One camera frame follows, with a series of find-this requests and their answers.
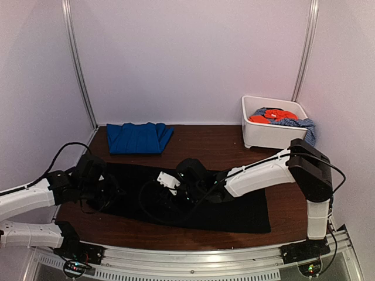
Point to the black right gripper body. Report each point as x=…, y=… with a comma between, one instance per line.
x=196, y=194

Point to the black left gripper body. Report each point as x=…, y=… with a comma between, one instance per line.
x=104, y=195

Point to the black garment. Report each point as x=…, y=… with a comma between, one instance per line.
x=246, y=214

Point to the blue pleated skirt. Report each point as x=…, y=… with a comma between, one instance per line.
x=129, y=138

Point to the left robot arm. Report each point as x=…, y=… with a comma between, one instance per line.
x=88, y=180

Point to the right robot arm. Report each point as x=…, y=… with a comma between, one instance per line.
x=300, y=163

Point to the white laundry basket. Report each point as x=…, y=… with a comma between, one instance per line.
x=267, y=135

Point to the orange garment in basket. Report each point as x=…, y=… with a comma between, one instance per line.
x=266, y=116

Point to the blue checked shirt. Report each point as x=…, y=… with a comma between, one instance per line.
x=306, y=123

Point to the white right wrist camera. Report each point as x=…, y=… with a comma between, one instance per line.
x=169, y=182

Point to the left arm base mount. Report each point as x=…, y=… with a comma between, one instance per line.
x=79, y=258

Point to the front aluminium rail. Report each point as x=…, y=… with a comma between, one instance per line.
x=257, y=263

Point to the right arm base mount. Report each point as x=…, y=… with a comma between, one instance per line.
x=307, y=255

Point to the right aluminium frame post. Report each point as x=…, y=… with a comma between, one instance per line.
x=307, y=48

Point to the aluminium frame post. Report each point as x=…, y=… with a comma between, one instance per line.
x=68, y=19
x=307, y=48

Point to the left aluminium frame post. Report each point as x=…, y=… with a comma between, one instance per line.
x=68, y=19

